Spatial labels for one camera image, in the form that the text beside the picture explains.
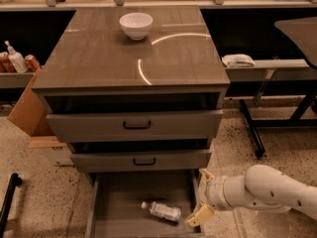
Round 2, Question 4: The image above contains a grey drawer cabinet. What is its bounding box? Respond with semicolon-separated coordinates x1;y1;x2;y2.
31;5;231;183

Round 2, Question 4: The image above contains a white cardboard box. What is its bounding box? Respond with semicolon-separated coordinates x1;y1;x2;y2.
29;136;72;167

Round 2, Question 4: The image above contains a black stand foot left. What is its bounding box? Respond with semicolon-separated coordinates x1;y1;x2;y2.
0;173;22;238

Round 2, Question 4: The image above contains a red soda can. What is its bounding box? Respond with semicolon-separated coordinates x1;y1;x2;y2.
0;52;16;72
25;55;41;71

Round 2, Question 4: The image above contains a grey top drawer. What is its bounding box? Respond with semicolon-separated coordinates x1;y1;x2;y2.
47;110;223;143

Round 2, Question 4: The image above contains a grey right shelf rail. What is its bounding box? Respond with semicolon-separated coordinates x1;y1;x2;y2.
226;59;317;82

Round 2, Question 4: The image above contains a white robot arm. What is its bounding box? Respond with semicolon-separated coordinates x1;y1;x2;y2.
185;165;317;227

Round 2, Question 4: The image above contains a clear plastic water bottle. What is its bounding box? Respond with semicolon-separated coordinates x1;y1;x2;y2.
141;201;181;223

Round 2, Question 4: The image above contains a white ceramic bowl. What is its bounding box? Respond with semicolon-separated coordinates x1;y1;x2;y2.
119;13;154;41

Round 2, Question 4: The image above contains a grey left shelf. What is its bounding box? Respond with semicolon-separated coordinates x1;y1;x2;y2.
0;72;34;89

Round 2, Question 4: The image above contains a grey side table top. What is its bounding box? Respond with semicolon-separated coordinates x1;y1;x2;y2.
274;17;317;68

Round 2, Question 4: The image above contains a grey open bottom drawer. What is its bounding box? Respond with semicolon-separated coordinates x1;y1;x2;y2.
85;170;203;238

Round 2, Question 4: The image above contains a folded white cloth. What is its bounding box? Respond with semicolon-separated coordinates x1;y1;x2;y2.
222;54;255;67

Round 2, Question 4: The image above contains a black table leg frame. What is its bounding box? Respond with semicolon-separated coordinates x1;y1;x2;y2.
239;89;317;159

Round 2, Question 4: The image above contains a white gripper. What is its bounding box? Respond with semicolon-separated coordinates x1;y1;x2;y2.
185;169;229;227

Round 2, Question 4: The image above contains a white pump dispenser bottle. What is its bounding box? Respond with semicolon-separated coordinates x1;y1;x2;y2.
5;41;29;73

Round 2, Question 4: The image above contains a grey middle drawer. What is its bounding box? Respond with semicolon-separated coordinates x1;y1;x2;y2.
70;149;212;173

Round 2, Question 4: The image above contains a red soda can left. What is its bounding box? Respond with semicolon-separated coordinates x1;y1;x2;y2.
0;52;16;72

